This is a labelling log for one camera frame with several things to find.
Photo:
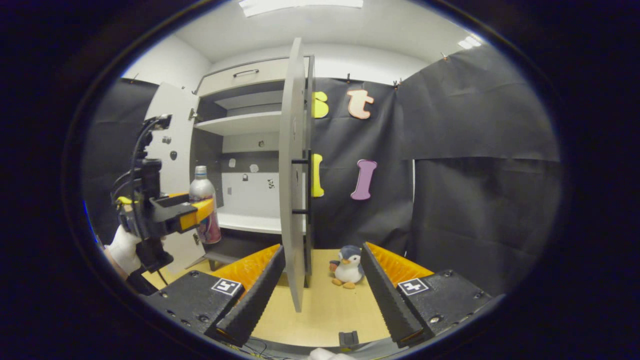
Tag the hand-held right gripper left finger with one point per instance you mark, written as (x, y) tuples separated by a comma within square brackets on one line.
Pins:
[(257, 300)]

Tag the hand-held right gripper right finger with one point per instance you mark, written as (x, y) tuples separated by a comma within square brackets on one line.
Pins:
[(387, 297)]

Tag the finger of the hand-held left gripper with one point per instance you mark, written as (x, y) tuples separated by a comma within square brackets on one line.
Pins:
[(200, 210), (180, 195)]

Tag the silver bottle with pink label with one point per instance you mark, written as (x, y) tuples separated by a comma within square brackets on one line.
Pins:
[(202, 187)]

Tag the white cabinet door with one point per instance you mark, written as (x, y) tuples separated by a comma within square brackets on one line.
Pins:
[(175, 110), (291, 125)]

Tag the white cabinet shelf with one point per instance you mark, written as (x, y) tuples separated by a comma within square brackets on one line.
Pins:
[(250, 222), (245, 124)]

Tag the white cabinet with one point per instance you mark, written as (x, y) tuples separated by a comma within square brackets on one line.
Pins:
[(255, 200)]

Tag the white cabinet drawer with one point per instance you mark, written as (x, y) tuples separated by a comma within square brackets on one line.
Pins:
[(265, 75)]

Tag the penguin plush toy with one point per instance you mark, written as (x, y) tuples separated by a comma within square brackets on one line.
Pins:
[(348, 270)]

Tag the small black block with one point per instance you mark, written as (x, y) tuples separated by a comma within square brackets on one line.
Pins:
[(348, 338)]

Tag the black backdrop cloth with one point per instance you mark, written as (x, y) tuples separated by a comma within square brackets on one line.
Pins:
[(475, 200)]

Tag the large ceiling light panel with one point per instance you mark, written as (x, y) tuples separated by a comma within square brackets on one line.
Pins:
[(300, 6)]

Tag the small ceiling light panel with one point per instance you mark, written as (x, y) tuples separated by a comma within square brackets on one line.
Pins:
[(469, 42)]

